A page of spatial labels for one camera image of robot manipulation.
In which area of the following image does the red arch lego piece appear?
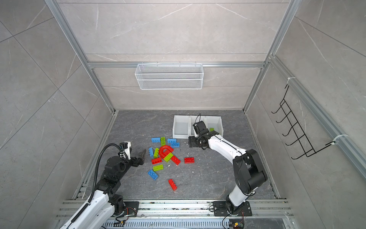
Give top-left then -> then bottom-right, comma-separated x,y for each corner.
159,145 -> 174,158

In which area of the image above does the blue lego top right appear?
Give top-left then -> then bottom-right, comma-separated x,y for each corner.
170,142 -> 180,148

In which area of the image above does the white three-compartment bin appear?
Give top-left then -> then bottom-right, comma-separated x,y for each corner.
172,115 -> 224,140

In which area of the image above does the green lego under arch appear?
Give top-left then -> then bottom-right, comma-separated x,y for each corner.
164,153 -> 174,162

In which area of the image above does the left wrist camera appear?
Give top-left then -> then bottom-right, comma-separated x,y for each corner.
118,141 -> 132,160

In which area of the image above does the green lego top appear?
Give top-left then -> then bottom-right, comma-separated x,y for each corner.
160,137 -> 166,146

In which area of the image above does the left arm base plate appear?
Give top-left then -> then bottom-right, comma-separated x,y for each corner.
114,201 -> 140,217

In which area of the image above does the blue lego top middle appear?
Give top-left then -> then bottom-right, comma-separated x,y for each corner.
167,138 -> 177,144

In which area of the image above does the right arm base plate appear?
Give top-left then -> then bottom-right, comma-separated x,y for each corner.
213,201 -> 253,217

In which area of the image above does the white wire mesh basket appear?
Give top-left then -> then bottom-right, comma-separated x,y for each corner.
135,63 -> 204,90

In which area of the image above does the blue lego lower left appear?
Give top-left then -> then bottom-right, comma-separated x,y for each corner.
148,170 -> 158,180

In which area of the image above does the blue lego top left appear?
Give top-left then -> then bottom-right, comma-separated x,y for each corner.
151,137 -> 161,143

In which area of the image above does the red lego bottom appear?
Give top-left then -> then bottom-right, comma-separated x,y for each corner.
168,179 -> 177,191

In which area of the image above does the black wire hook rack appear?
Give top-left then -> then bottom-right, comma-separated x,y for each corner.
271,85 -> 336,160

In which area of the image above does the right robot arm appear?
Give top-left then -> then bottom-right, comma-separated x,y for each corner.
189,121 -> 268,215

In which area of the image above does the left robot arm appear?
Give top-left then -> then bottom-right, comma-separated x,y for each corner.
61,141 -> 146,229

